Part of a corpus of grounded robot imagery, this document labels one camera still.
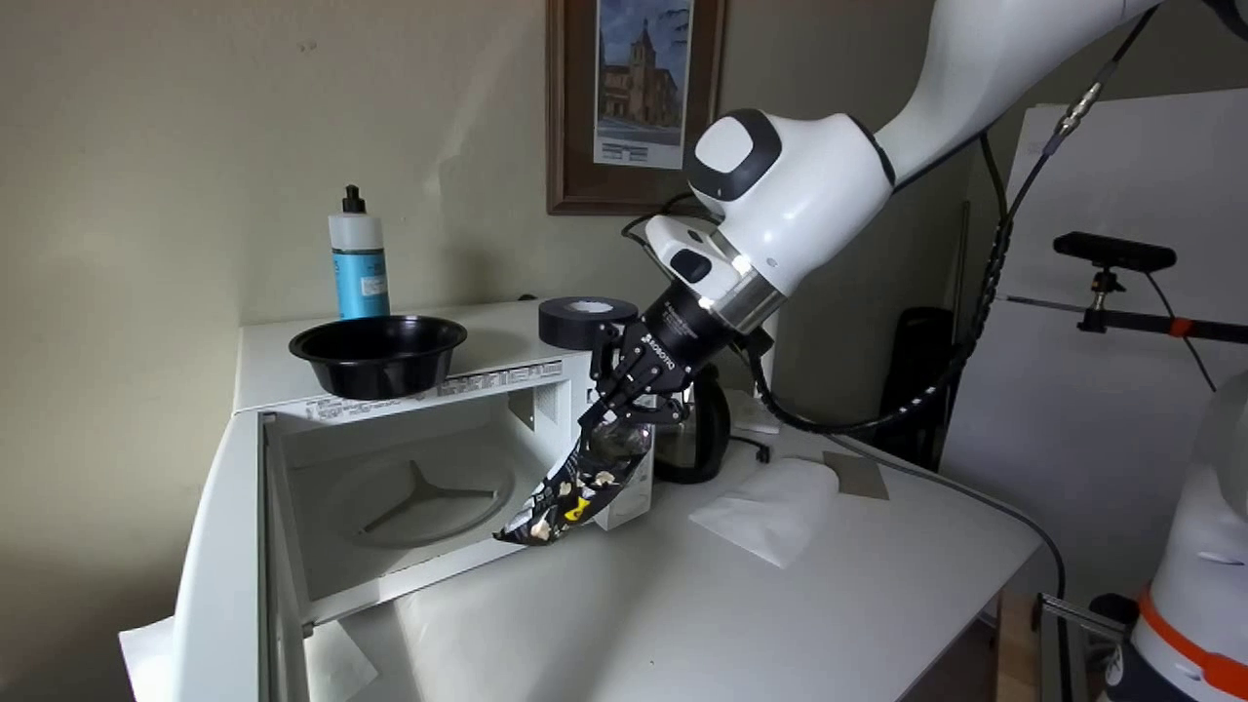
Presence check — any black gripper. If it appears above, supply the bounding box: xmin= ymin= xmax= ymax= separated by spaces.
xmin=566 ymin=312 xmax=695 ymax=497

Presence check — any black snack packet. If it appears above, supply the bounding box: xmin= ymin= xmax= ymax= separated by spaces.
xmin=492 ymin=441 xmax=655 ymax=550

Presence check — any white microwave oven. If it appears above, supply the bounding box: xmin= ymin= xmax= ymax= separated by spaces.
xmin=232 ymin=297 xmax=666 ymax=631

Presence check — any black plastic bowl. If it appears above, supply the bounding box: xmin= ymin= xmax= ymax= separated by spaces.
xmin=285 ymin=312 xmax=473 ymax=403

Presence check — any black electric kettle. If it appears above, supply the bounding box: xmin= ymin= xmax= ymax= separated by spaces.
xmin=651 ymin=362 xmax=734 ymax=488

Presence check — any black tape roll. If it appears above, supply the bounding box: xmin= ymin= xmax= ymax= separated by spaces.
xmin=535 ymin=293 xmax=643 ymax=353

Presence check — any small grey card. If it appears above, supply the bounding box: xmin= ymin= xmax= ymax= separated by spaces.
xmin=818 ymin=448 xmax=891 ymax=502

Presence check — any tall black container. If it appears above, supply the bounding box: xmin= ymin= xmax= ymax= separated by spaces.
xmin=877 ymin=306 xmax=967 ymax=476

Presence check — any white bottle blue label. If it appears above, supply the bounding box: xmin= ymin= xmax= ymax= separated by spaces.
xmin=324 ymin=182 xmax=395 ymax=324

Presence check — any wood framed picture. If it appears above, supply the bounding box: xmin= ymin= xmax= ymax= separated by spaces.
xmin=543 ymin=0 xmax=727 ymax=217

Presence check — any white refrigerator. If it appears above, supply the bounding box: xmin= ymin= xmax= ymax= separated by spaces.
xmin=938 ymin=87 xmax=1248 ymax=618

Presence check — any black kettle power cord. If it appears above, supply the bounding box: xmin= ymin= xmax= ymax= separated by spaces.
xmin=725 ymin=432 xmax=776 ymax=468

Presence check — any dark thin power cable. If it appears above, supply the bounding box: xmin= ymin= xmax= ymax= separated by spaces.
xmin=776 ymin=405 xmax=1071 ymax=600

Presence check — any wooden robot bench with rail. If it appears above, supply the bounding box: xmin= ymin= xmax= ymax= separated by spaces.
xmin=932 ymin=583 xmax=1132 ymax=702

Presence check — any black camera on stand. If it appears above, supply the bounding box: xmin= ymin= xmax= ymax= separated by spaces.
xmin=1004 ymin=232 xmax=1248 ymax=346

